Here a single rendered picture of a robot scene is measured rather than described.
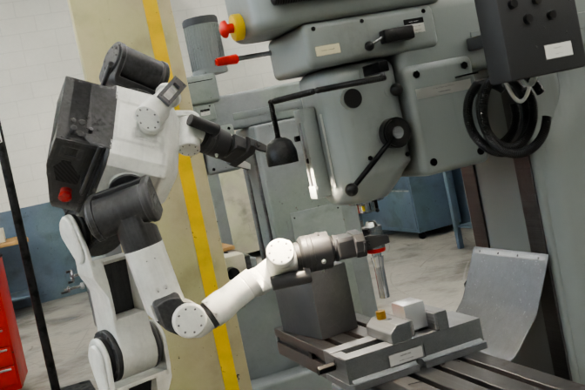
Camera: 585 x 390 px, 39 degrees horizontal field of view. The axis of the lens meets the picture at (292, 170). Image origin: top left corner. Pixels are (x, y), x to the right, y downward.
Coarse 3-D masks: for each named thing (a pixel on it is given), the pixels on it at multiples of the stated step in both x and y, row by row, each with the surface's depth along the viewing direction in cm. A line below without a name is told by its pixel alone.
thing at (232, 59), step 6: (234, 54) 198; (252, 54) 200; (258, 54) 200; (264, 54) 201; (270, 54) 202; (216, 60) 197; (222, 60) 197; (228, 60) 197; (234, 60) 198; (240, 60) 199
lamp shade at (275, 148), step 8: (272, 144) 189; (280, 144) 188; (288, 144) 189; (272, 152) 188; (280, 152) 188; (288, 152) 188; (296, 152) 190; (272, 160) 188; (280, 160) 188; (288, 160) 188; (296, 160) 189
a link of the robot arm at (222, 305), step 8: (232, 280) 193; (240, 280) 192; (224, 288) 192; (232, 288) 191; (240, 288) 191; (248, 288) 191; (208, 296) 192; (216, 296) 190; (224, 296) 190; (232, 296) 190; (240, 296) 191; (248, 296) 192; (200, 304) 191; (208, 304) 189; (216, 304) 189; (224, 304) 189; (232, 304) 190; (240, 304) 191; (208, 312) 188; (216, 312) 188; (224, 312) 189; (232, 312) 190; (208, 320) 187; (216, 320) 189; (224, 320) 190; (208, 328) 188; (200, 336) 188
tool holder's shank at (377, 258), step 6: (372, 258) 199; (378, 258) 198; (378, 264) 199; (378, 270) 199; (384, 270) 200; (378, 276) 199; (384, 276) 199; (378, 282) 200; (384, 282) 199; (378, 288) 200; (384, 288) 199; (384, 294) 199
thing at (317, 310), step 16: (320, 272) 225; (336, 272) 228; (288, 288) 235; (304, 288) 227; (320, 288) 225; (336, 288) 228; (288, 304) 237; (304, 304) 229; (320, 304) 225; (336, 304) 227; (352, 304) 230; (288, 320) 239; (304, 320) 231; (320, 320) 224; (336, 320) 227; (352, 320) 229; (320, 336) 225
